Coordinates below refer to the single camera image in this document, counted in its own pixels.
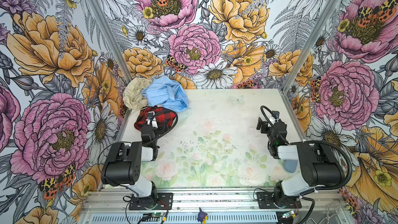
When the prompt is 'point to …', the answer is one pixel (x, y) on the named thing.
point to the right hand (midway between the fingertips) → (267, 121)
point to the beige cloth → (132, 96)
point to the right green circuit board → (288, 214)
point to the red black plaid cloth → (165, 119)
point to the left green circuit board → (156, 214)
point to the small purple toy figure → (202, 216)
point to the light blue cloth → (164, 92)
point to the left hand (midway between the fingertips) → (158, 122)
